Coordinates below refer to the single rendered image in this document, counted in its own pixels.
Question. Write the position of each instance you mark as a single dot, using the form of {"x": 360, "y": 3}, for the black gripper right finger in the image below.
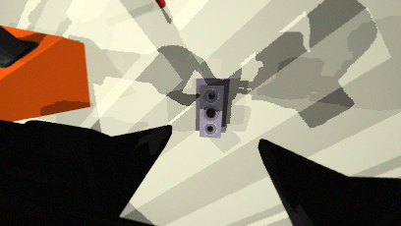
{"x": 314, "y": 195}

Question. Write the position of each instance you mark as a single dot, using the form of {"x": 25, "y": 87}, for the dark red peg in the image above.
{"x": 161, "y": 3}

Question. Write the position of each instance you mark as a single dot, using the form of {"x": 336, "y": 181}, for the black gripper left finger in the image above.
{"x": 115, "y": 166}

